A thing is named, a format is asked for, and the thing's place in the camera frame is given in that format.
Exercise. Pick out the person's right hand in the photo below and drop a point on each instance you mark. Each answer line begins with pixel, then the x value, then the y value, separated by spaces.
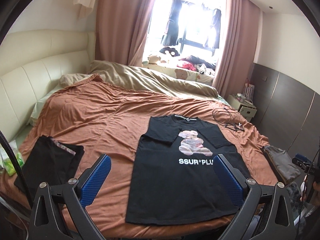
pixel 315 200

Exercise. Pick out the hanging dark garment right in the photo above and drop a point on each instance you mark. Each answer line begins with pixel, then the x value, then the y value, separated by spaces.
pixel 212 40

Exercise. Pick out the hanging dark garment left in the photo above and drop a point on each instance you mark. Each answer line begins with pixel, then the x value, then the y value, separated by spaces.
pixel 170 37

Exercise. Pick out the pink left curtain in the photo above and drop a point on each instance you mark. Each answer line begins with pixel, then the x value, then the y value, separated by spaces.
pixel 121 30

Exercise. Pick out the pink curtain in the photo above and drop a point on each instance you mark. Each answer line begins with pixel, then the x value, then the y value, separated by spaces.
pixel 121 30
pixel 240 43

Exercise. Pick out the clothes pile on windowsill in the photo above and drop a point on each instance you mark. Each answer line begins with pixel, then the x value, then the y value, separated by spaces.
pixel 171 58

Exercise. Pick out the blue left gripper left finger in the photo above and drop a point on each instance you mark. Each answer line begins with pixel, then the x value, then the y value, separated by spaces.
pixel 92 180

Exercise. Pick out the pink right curtain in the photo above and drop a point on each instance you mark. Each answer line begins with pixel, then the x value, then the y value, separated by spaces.
pixel 240 43

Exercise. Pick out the folded black garment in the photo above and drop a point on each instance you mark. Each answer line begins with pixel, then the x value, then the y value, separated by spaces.
pixel 51 161

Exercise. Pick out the cream padded headboard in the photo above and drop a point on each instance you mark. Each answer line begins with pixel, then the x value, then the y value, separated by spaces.
pixel 32 63

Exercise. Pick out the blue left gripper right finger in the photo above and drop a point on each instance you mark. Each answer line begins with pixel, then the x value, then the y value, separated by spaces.
pixel 231 179

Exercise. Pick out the beige duvet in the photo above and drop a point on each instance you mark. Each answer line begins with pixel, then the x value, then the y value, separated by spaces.
pixel 139 78

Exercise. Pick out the black bear print t-shirt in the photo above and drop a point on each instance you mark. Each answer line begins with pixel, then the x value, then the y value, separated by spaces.
pixel 173 179

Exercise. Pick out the green tissue pack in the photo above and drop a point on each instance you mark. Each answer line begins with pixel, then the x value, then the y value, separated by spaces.
pixel 6 162

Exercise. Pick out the hanging dark garment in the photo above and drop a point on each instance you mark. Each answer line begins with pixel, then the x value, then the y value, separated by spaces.
pixel 212 40
pixel 170 37

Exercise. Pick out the brown bed blanket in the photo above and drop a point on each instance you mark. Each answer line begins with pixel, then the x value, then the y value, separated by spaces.
pixel 105 118

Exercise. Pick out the white bedside table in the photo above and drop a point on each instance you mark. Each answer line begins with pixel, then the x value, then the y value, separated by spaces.
pixel 247 110

